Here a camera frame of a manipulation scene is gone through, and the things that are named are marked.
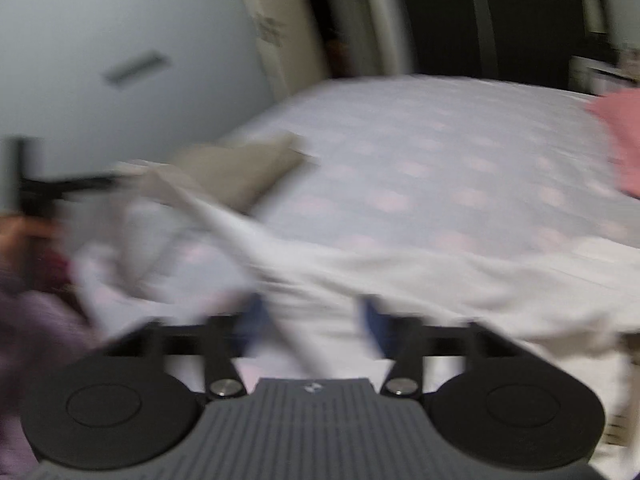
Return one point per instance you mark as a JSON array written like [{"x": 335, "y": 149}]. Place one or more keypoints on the white t-shirt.
[{"x": 165, "y": 249}]

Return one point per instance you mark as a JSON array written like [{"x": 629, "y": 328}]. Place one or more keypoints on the grey wall vent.
[{"x": 133, "y": 69}]

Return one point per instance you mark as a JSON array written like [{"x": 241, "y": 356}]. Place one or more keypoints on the grey pink-dotted bed cover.
[{"x": 449, "y": 164}]

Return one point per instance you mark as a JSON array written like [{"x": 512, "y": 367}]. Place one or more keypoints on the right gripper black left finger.
[{"x": 217, "y": 341}]

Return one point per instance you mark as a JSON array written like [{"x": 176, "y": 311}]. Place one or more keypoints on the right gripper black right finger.
[{"x": 407, "y": 340}]

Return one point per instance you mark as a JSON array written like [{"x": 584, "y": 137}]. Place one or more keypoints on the purple fleece sleeve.
[{"x": 40, "y": 332}]

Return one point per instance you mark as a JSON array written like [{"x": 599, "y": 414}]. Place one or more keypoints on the pink pillow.
[{"x": 619, "y": 112}]

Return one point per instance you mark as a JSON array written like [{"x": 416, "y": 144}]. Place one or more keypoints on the white drawer unit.
[{"x": 599, "y": 78}]

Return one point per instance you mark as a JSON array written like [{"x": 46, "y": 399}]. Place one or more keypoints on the beige folded garment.
[{"x": 240, "y": 174}]

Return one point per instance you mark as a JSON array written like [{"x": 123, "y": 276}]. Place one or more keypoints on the cream door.
[{"x": 288, "y": 44}]

